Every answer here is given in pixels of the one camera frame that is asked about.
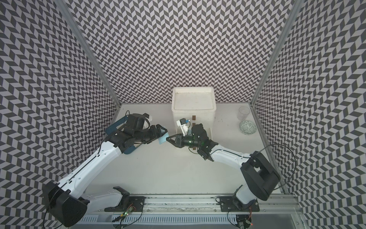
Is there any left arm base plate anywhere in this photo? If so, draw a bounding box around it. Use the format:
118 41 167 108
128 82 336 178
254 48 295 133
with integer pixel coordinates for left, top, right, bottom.
104 196 146 212

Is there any clear drinking glass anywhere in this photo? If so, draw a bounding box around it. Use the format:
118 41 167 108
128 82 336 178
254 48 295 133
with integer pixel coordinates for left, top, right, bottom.
237 106 251 121

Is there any dark blue tray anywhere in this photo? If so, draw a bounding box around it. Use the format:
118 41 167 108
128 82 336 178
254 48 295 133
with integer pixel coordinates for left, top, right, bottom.
105 115 137 155

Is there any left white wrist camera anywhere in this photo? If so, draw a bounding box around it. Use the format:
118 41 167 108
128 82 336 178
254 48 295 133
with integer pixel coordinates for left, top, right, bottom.
142 113 152 122

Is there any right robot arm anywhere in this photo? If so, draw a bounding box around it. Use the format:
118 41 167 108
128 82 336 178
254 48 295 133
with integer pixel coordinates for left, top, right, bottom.
166 124 280 210

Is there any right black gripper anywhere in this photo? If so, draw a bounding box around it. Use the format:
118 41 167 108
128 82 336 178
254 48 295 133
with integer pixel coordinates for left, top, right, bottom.
166 133 201 149

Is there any aluminium front rail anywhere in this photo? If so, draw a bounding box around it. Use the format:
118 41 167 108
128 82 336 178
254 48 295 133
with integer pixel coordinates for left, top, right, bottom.
92 194 297 215

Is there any blue sticky note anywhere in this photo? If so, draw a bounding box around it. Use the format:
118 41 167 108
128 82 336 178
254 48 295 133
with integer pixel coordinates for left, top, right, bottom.
158 132 169 145

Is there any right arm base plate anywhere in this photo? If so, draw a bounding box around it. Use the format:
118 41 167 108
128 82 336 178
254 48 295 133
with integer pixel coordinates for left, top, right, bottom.
215 196 260 213

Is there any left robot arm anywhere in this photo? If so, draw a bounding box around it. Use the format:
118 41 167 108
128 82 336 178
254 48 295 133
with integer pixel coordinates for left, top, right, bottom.
42 113 168 227

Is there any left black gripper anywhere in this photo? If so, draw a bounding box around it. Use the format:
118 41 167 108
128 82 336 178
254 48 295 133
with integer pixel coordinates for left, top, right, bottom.
134 123 168 144

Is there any white three-drawer plastic cabinet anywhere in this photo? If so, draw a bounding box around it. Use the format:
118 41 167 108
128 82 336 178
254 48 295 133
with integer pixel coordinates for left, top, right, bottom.
172 87 216 133

